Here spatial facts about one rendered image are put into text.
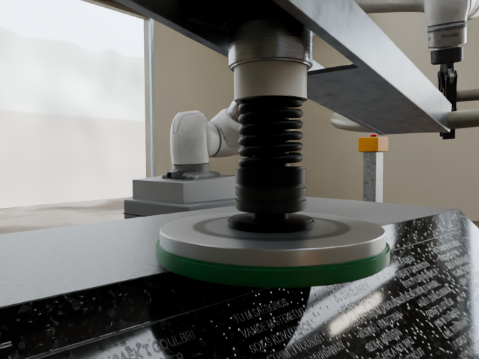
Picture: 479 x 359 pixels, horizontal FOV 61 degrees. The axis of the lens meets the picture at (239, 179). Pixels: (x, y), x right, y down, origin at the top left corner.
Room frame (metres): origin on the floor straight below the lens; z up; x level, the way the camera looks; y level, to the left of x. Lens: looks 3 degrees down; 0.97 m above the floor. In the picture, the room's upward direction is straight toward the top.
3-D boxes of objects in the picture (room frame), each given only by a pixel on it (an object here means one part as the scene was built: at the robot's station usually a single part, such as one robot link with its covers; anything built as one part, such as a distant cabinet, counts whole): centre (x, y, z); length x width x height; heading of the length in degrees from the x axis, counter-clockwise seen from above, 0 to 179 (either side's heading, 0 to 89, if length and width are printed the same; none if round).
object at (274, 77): (0.40, -0.03, 1.04); 0.07 x 0.07 x 0.04
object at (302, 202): (0.40, -0.03, 0.92); 0.07 x 0.07 x 0.01
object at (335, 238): (0.40, -0.03, 0.90); 0.21 x 0.21 x 0.01
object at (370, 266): (0.40, -0.03, 0.89); 0.22 x 0.22 x 0.04
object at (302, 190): (0.40, -0.03, 0.94); 0.07 x 0.07 x 0.01
